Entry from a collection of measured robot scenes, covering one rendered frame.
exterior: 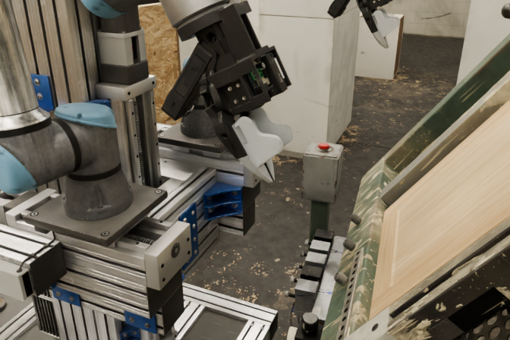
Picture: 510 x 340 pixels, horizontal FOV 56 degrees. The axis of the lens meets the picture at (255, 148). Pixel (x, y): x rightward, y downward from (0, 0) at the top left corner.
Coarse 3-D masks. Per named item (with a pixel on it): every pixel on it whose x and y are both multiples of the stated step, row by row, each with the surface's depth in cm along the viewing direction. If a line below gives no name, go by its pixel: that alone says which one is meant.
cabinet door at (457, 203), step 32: (480, 128) 115; (448, 160) 118; (480, 160) 103; (416, 192) 122; (448, 192) 106; (480, 192) 93; (384, 224) 126; (416, 224) 109; (448, 224) 95; (480, 224) 84; (384, 256) 111; (416, 256) 97; (448, 256) 86; (384, 288) 99
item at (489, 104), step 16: (496, 96) 117; (480, 112) 120; (448, 128) 128; (464, 128) 122; (432, 144) 130; (448, 144) 125; (416, 160) 133; (432, 160) 128; (400, 176) 135; (416, 176) 131; (384, 192) 137; (400, 192) 134
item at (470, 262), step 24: (480, 240) 69; (504, 240) 64; (456, 264) 70; (480, 264) 65; (504, 264) 64; (432, 288) 73; (456, 288) 68; (480, 288) 66; (504, 288) 65; (384, 312) 79; (408, 312) 73; (432, 312) 70; (456, 312) 69; (480, 312) 68; (360, 336) 80; (384, 336) 75; (408, 336) 73; (432, 336) 72; (456, 336) 71
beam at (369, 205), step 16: (368, 176) 162; (384, 176) 150; (368, 192) 148; (368, 208) 136; (384, 208) 134; (352, 224) 139; (368, 224) 126; (352, 240) 128; (368, 240) 118; (352, 256) 119; (368, 256) 112; (368, 272) 107; (336, 288) 113; (368, 288) 103; (336, 304) 106; (368, 304) 99; (336, 320) 100; (352, 320) 93; (368, 320) 95
